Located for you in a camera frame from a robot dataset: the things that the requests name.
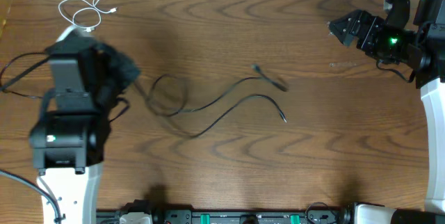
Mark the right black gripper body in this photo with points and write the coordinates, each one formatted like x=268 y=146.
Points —
x=375 y=41

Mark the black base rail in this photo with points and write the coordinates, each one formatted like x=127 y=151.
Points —
x=142 y=211

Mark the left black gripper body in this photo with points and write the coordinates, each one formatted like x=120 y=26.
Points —
x=126 y=71

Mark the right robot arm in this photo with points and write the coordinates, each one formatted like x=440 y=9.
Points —
x=388 y=42

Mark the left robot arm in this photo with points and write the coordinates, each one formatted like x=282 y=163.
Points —
x=74 y=123

